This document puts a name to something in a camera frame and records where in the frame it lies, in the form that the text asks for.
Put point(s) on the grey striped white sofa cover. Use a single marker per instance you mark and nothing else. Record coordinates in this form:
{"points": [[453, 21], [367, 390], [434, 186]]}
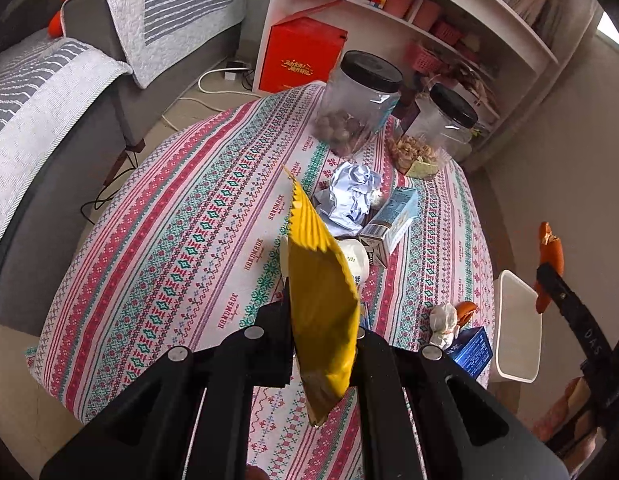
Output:
{"points": [[44, 125], [189, 15]]}

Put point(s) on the clear jar with pistachios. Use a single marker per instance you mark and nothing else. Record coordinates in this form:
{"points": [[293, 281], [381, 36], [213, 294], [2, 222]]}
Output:
{"points": [[439, 130]]}

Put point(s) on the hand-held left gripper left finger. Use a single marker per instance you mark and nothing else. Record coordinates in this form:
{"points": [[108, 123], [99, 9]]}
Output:
{"points": [[277, 345]]}

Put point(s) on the person's right hand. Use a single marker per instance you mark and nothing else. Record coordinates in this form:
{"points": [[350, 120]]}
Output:
{"points": [[574, 392]]}

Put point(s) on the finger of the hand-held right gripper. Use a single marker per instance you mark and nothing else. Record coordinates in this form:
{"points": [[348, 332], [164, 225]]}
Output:
{"points": [[574, 310]]}

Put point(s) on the yellow snack packet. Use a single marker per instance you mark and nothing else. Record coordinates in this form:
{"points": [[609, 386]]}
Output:
{"points": [[319, 310]]}

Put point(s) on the white yogurt bottle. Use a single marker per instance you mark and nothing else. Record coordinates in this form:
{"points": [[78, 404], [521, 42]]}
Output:
{"points": [[354, 260]]}

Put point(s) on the small blue box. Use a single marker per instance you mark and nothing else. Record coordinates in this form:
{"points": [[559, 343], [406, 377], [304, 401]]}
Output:
{"points": [[470, 352]]}

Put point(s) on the clear jar with brown nuts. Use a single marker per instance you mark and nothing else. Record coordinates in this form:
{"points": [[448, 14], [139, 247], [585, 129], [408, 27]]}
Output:
{"points": [[357, 105]]}

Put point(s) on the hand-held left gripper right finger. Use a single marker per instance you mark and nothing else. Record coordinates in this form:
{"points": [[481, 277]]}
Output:
{"points": [[372, 360]]}

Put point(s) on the grey sofa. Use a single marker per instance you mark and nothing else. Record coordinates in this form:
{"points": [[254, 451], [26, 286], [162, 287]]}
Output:
{"points": [[49, 280]]}

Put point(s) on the patterned pink green tablecloth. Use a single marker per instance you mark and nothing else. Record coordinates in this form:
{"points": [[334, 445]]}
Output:
{"points": [[189, 210]]}

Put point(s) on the red cardboard box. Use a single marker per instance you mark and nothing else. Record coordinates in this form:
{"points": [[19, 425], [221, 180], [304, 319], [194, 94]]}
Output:
{"points": [[302, 55]]}

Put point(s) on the white power strip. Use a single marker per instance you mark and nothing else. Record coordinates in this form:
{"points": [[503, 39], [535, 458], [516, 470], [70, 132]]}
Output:
{"points": [[237, 69]]}

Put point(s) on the blue milk carton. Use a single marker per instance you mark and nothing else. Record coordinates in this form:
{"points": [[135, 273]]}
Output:
{"points": [[389, 225]]}

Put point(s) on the white shelf unit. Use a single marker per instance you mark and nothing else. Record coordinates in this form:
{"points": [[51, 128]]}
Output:
{"points": [[489, 15]]}

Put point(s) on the orange peel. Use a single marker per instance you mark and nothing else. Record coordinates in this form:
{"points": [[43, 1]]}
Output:
{"points": [[552, 250], [465, 311]]}

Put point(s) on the white tissue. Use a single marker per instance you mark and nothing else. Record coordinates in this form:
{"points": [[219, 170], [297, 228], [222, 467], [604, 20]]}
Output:
{"points": [[443, 325]]}

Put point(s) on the silver wrapper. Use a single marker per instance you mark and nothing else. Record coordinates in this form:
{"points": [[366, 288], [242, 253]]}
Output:
{"points": [[347, 195]]}

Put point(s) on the white trash bin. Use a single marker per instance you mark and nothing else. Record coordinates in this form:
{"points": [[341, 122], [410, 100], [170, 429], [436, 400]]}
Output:
{"points": [[517, 330]]}

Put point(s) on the pink basket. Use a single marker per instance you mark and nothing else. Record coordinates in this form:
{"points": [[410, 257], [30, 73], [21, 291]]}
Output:
{"points": [[447, 32], [423, 57]]}

